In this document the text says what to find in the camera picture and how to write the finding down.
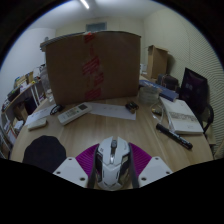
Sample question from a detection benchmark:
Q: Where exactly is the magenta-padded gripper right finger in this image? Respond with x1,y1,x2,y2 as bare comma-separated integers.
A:
127,142,174,190

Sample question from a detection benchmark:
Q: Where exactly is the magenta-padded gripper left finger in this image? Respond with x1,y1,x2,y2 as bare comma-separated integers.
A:
52,143,100,190

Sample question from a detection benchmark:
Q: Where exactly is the white and black computer mouse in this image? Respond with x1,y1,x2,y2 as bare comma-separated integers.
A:
94,135,132,192

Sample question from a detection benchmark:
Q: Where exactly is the black mouse pad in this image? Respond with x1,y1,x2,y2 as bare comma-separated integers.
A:
22,134,67,174

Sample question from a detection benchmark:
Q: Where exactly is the black marker pen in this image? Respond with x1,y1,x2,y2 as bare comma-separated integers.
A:
155,123,194,150

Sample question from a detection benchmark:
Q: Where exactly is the white remote control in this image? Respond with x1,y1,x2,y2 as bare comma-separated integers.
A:
57,102,93,126

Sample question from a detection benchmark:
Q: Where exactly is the white book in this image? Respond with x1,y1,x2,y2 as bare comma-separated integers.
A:
159,96,205,136

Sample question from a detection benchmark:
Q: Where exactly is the small black clip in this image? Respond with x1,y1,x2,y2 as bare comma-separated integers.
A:
124,101,140,114

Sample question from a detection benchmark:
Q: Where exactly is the plain white paper sheet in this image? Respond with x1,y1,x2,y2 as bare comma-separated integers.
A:
87,102,138,121

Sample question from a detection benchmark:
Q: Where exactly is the shelf unit with books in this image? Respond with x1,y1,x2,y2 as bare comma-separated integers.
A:
0,108,27,158

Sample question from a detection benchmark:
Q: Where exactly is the clear round container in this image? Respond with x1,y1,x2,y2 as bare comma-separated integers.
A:
138,86,161,105

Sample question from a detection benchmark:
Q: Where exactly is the cardboard box under desk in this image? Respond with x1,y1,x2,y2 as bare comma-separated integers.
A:
13,103,30,122

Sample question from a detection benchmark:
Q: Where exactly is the black bin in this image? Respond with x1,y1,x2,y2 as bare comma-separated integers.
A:
24,96,38,116

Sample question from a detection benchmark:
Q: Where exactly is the blue book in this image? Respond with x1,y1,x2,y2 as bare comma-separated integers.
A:
138,79,180,103

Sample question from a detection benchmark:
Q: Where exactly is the dark bag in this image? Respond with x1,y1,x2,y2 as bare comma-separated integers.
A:
156,73,180,92

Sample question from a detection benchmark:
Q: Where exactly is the black monitor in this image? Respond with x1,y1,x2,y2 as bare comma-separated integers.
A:
179,67,210,115

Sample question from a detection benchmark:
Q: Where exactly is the clear plastic jar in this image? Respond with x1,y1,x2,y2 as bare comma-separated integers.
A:
39,64,55,103

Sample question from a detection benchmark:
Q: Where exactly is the white cluttered side desk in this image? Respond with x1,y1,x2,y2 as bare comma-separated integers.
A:
1,70,46,115

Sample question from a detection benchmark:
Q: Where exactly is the large brown cardboard box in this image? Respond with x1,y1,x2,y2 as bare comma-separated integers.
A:
45,30,142,106

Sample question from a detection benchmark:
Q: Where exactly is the small brown cardboard box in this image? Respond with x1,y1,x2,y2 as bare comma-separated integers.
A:
146,44,170,81

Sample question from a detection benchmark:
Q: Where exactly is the ceiling light tube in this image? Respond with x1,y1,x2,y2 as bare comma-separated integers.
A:
79,0,91,10

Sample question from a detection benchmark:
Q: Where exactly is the black coiled cable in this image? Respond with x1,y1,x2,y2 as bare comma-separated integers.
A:
49,103,65,116

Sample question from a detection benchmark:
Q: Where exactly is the wall vent window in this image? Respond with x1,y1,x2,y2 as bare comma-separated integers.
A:
85,22,108,33

